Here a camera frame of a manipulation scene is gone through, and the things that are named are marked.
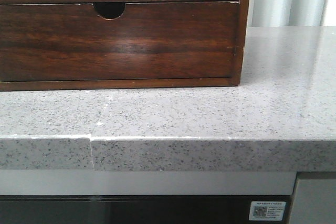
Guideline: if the dark wooden drawer cabinet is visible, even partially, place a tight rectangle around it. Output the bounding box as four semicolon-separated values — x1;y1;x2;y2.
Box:
1;0;249;91

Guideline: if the white QR code sticker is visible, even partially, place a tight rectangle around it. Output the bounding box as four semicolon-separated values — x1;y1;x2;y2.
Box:
248;201;286;221

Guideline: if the white trim panel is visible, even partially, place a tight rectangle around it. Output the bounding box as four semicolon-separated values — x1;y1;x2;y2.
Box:
1;169;296;196

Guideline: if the grey cabinet door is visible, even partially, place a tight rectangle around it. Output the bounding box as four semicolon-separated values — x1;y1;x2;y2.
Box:
288;177;335;223

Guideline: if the black glass appliance front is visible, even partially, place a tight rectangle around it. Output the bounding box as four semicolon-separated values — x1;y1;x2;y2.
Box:
1;195;291;223

